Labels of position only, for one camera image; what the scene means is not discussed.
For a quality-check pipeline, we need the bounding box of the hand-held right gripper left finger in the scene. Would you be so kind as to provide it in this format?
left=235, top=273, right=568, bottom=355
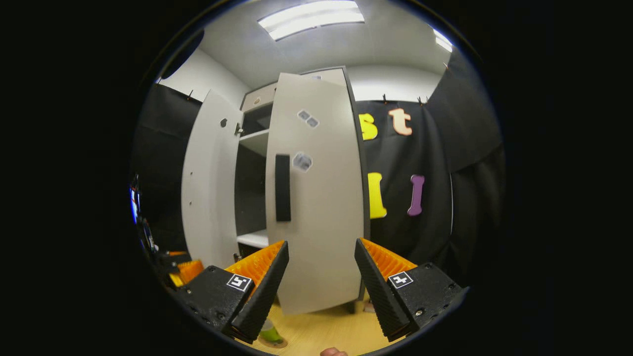
left=173, top=240, right=290, bottom=344

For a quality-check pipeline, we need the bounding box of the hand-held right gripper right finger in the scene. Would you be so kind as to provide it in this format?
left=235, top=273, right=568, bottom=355
left=354, top=238, right=470, bottom=343

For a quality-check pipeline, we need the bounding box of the green label plastic bottle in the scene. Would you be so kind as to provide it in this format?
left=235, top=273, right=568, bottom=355
left=258, top=319, right=285, bottom=345

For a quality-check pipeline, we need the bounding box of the grey cabinet door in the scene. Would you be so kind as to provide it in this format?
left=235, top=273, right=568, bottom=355
left=181, top=89, right=244, bottom=270
left=265, top=72, right=366, bottom=316

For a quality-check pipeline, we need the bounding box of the grey cabinet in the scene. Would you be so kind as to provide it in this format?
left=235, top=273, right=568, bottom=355
left=233, top=67, right=371, bottom=315

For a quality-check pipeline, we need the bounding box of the grey cabinet drawer front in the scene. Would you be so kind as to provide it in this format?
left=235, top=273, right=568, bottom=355
left=241, top=68, right=347, bottom=112

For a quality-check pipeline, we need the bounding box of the black backdrop cloth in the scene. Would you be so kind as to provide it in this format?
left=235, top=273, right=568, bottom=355
left=131, top=49, right=506, bottom=287

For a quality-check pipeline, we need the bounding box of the small ceiling light panel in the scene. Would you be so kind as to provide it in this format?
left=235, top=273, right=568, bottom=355
left=433, top=28, right=453, bottom=53

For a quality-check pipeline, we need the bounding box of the large ceiling light panel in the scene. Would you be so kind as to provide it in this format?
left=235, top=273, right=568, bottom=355
left=257, top=0, right=365, bottom=41

